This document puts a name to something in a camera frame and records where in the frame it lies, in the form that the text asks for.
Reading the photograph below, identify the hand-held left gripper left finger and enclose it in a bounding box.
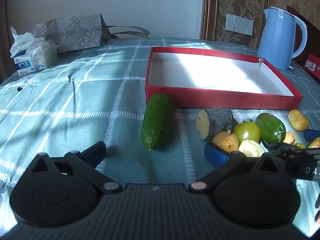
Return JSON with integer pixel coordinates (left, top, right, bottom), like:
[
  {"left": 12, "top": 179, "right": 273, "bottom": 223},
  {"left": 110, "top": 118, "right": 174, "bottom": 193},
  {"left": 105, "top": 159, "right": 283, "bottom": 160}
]
[{"left": 25, "top": 141, "right": 123, "bottom": 194}]

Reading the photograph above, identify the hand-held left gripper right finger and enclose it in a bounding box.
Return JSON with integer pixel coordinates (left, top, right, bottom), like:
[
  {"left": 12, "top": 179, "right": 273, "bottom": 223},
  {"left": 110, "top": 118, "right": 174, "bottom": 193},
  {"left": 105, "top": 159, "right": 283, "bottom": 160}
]
[{"left": 188, "top": 142, "right": 288, "bottom": 193}]

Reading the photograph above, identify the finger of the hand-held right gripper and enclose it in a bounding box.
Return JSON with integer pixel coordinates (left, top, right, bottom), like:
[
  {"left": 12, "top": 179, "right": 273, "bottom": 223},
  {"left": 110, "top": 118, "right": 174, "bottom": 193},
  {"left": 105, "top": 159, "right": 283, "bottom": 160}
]
[
  {"left": 304, "top": 129, "right": 320, "bottom": 142},
  {"left": 276, "top": 144, "right": 305, "bottom": 159}
]

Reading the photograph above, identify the small tan potato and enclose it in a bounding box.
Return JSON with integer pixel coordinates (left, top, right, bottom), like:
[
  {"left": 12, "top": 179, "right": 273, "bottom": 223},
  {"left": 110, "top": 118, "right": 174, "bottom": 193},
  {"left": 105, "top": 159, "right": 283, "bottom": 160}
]
[
  {"left": 284, "top": 131, "right": 297, "bottom": 145},
  {"left": 212, "top": 131, "right": 240, "bottom": 153}
]

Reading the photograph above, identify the dark green cucumber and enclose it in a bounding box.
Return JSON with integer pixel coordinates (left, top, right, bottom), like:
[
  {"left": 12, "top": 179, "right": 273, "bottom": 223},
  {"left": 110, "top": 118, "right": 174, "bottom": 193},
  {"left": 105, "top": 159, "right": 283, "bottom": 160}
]
[{"left": 255, "top": 113, "right": 286, "bottom": 147}]

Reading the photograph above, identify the sugarcane piece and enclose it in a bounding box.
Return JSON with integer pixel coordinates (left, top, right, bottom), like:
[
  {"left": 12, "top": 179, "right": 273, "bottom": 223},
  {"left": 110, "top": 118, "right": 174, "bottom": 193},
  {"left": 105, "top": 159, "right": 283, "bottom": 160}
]
[
  {"left": 195, "top": 108, "right": 234, "bottom": 140},
  {"left": 237, "top": 139, "right": 266, "bottom": 157}
]

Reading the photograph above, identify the shallow red cardboard box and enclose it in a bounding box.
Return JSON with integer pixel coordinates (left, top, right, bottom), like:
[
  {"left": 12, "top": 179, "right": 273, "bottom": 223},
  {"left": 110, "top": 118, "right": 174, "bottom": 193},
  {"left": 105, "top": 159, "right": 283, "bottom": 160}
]
[{"left": 145, "top": 46, "right": 303, "bottom": 110}]

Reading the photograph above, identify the person's right hand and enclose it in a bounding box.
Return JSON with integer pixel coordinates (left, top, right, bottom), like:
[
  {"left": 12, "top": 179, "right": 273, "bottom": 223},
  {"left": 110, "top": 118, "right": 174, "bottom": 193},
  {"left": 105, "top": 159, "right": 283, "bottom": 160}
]
[{"left": 314, "top": 196, "right": 320, "bottom": 223}]

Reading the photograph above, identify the red carton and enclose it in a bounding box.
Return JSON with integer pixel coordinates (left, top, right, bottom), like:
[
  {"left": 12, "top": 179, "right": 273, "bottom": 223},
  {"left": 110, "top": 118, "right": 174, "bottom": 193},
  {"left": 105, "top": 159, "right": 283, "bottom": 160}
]
[{"left": 303, "top": 53, "right": 320, "bottom": 79}]

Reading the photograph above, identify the brown wooden chair back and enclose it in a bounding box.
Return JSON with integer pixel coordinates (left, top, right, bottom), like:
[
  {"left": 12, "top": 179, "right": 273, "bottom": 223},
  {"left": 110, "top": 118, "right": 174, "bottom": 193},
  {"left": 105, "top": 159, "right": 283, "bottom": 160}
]
[{"left": 287, "top": 5, "right": 320, "bottom": 67}]

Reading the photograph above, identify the blue electric kettle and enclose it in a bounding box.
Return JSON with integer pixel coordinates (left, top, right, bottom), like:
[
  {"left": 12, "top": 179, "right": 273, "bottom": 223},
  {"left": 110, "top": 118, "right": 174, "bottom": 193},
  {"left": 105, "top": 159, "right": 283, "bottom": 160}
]
[{"left": 257, "top": 6, "right": 308, "bottom": 71}]

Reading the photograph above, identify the tissue pack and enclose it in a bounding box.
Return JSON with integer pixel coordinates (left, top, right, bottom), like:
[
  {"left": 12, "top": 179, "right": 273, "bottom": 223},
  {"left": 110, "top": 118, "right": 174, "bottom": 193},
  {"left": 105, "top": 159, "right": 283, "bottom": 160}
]
[{"left": 10, "top": 26, "right": 58, "bottom": 77}]

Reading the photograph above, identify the grey patterned paper bag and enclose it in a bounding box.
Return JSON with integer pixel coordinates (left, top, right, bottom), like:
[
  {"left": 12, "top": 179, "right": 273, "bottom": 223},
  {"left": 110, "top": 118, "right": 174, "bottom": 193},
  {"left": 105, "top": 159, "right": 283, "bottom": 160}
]
[{"left": 33, "top": 14, "right": 150, "bottom": 53}]

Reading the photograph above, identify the brown curtain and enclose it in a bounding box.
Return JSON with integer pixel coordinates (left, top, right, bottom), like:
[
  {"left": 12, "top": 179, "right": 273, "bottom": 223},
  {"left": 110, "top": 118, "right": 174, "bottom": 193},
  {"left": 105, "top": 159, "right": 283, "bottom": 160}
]
[{"left": 0, "top": 0, "right": 12, "bottom": 83}]

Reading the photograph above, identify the white wall switch panel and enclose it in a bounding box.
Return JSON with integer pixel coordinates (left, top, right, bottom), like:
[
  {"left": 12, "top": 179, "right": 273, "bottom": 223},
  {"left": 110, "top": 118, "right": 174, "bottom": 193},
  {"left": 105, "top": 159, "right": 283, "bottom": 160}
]
[{"left": 225, "top": 14, "right": 254, "bottom": 36}]

